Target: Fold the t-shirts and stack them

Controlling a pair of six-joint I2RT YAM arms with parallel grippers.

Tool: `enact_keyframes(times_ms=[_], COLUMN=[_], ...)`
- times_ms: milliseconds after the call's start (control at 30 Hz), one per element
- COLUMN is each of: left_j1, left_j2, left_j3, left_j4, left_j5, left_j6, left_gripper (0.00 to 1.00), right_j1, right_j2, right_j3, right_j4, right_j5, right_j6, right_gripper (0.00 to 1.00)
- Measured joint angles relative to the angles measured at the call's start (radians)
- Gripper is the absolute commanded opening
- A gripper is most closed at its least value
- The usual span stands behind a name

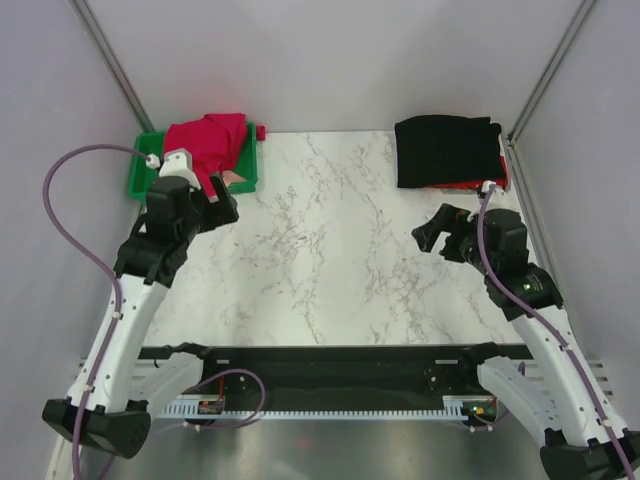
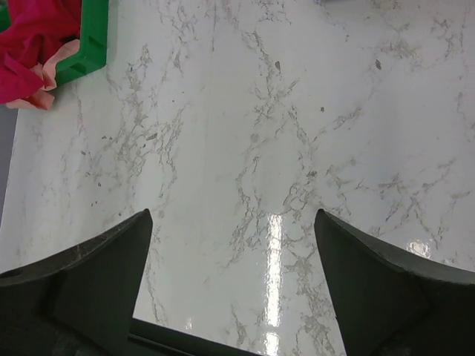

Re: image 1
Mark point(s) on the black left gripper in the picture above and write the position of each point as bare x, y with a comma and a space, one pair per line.
218, 213

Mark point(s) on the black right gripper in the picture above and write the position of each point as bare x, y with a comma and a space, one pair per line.
448, 219

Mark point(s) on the crimson red t shirt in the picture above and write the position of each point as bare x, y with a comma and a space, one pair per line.
214, 142

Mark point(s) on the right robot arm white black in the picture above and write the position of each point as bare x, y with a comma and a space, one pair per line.
578, 431

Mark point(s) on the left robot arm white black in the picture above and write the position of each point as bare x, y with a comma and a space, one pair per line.
107, 408

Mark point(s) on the salmon pink t shirt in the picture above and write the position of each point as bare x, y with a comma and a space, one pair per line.
231, 178

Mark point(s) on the folded black t shirt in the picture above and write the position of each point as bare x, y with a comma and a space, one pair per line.
432, 148

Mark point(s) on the folded red t shirt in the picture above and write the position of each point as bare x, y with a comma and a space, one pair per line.
466, 182

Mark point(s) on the green plastic tray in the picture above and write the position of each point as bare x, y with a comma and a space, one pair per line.
141, 177

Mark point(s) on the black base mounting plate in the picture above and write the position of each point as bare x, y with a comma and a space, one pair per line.
358, 378

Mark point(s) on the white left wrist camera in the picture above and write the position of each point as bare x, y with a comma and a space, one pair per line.
174, 163

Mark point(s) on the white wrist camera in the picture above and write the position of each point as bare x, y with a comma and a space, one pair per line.
492, 196
174, 163

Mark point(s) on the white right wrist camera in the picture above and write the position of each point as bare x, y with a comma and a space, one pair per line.
492, 196

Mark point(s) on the right aluminium frame post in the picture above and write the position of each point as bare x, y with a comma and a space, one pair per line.
569, 36

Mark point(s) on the aluminium frame post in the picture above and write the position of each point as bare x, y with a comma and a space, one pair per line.
93, 29
569, 36

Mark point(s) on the grey slotted cable duct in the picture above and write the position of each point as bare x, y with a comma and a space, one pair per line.
450, 408

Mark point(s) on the left aluminium frame post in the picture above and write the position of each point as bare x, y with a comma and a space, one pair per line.
93, 29

